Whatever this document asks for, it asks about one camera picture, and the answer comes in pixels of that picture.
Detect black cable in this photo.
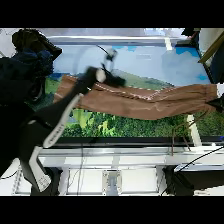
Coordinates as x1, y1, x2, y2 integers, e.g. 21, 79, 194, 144
76, 141, 85, 197
175, 145, 224, 173

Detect brown trousers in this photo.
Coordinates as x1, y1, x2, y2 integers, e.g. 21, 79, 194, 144
53, 73, 221, 121

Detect silver frame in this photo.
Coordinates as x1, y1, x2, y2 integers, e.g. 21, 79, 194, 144
0, 33, 224, 197

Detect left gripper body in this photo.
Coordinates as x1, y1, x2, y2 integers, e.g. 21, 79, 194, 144
105, 75, 127, 89

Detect black garment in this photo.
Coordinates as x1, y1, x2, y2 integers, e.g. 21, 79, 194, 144
12, 28, 63, 62

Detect brown clothes hanger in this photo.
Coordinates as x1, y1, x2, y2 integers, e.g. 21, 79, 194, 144
169, 111, 209, 157

